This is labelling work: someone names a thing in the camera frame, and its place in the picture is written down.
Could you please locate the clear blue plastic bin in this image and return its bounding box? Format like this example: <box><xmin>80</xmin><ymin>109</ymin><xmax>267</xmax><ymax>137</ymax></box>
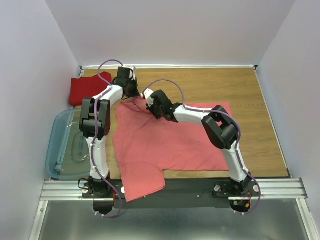
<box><xmin>45</xmin><ymin>108</ymin><xmax>91</xmax><ymax>180</ymax></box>

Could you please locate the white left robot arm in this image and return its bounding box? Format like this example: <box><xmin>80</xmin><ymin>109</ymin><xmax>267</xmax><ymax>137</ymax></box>
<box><xmin>79</xmin><ymin>66</ymin><xmax>139</xmax><ymax>198</ymax></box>

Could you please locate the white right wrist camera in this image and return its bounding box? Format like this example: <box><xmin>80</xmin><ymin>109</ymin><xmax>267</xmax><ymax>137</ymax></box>
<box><xmin>140</xmin><ymin>88</ymin><xmax>154</xmax><ymax>106</ymax></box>

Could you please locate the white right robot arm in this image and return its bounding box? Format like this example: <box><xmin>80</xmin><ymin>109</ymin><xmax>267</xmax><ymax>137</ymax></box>
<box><xmin>141</xmin><ymin>88</ymin><xmax>261</xmax><ymax>197</ymax></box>

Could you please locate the pink t shirt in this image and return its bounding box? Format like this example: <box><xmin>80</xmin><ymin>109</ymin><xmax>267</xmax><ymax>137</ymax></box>
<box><xmin>112</xmin><ymin>97</ymin><xmax>229</xmax><ymax>202</ymax></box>

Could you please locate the aluminium frame rail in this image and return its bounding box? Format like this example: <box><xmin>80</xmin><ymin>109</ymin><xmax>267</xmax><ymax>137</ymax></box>
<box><xmin>30</xmin><ymin>178</ymin><xmax>318</xmax><ymax>240</ymax></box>

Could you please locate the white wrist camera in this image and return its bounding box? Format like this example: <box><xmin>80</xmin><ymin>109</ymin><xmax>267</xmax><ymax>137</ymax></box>
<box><xmin>140</xmin><ymin>88</ymin><xmax>154</xmax><ymax>106</ymax></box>
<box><xmin>129</xmin><ymin>66</ymin><xmax>136</xmax><ymax>81</ymax></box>

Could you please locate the folded red t shirt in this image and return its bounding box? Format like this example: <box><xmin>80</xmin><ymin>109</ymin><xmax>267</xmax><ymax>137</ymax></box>
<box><xmin>69</xmin><ymin>75</ymin><xmax>108</xmax><ymax>107</ymax></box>

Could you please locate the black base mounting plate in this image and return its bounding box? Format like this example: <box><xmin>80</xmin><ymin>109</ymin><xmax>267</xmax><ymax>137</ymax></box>
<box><xmin>78</xmin><ymin>177</ymin><xmax>261</xmax><ymax>216</ymax></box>

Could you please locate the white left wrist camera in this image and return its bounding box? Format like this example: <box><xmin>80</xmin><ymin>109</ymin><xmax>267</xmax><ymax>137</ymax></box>
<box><xmin>129</xmin><ymin>66</ymin><xmax>136</xmax><ymax>81</ymax></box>

